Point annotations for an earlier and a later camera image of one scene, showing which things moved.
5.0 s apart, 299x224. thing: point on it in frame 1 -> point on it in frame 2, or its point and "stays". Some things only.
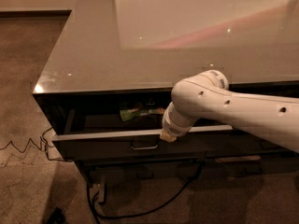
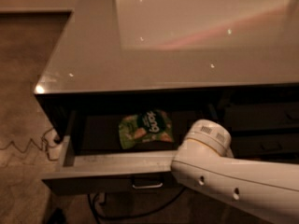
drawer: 242,146 stays
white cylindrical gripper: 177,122 -> 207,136
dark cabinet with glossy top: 108,79 stays
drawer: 94,128 -> 91,161
